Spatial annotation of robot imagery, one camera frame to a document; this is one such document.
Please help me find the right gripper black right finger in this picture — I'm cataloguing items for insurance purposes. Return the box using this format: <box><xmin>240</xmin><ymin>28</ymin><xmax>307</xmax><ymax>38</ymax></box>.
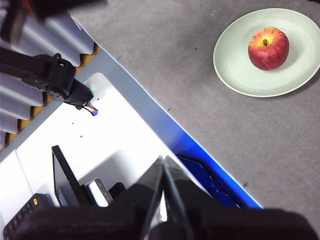
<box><xmin>163</xmin><ymin>154</ymin><xmax>214</xmax><ymax>240</ymax></box>

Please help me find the silver metal block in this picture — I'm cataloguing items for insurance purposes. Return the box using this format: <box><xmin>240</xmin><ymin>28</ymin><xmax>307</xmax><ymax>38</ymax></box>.
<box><xmin>83</xmin><ymin>177</ymin><xmax>113</xmax><ymax>208</ymax></box>

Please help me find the pale grey table frame rail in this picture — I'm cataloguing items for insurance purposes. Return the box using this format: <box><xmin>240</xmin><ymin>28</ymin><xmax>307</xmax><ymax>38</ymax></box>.
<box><xmin>94</xmin><ymin>46</ymin><xmax>193</xmax><ymax>161</ymax></box>

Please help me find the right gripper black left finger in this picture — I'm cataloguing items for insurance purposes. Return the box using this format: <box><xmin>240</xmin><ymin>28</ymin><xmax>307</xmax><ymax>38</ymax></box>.
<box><xmin>112</xmin><ymin>154</ymin><xmax>165</xmax><ymax>240</ymax></box>

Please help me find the black keypad with yellow button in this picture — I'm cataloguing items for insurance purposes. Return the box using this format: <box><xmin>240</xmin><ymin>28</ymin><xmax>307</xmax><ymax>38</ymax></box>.
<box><xmin>2</xmin><ymin>192</ymin><xmax>53</xmax><ymax>240</ymax></box>

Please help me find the green plate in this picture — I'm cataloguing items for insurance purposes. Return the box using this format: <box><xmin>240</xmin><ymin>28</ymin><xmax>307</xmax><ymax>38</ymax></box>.
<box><xmin>212</xmin><ymin>7</ymin><xmax>320</xmax><ymax>98</ymax></box>

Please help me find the black flat tablet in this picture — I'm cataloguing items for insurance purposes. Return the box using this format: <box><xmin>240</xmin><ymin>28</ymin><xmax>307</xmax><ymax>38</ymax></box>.
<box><xmin>51</xmin><ymin>144</ymin><xmax>86</xmax><ymax>208</ymax></box>

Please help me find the ribbed grey frame with yellow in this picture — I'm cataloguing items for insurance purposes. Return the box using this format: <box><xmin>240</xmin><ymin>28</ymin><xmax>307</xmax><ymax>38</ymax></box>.
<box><xmin>0</xmin><ymin>9</ymin><xmax>101</xmax><ymax>151</ymax></box>

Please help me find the blue-lit black panel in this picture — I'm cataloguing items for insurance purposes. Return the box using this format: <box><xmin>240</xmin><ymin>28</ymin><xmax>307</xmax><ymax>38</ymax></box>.
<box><xmin>176</xmin><ymin>154</ymin><xmax>242</xmax><ymax>208</ymax></box>

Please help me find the red yellow apple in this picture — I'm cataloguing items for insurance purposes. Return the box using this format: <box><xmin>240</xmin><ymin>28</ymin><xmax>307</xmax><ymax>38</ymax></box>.
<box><xmin>247</xmin><ymin>26</ymin><xmax>290</xmax><ymax>71</ymax></box>

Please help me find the thin red wire bundle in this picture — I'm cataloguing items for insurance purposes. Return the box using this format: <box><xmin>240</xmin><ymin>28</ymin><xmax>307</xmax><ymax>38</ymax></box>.
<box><xmin>82</xmin><ymin>104</ymin><xmax>99</xmax><ymax>117</ymax></box>

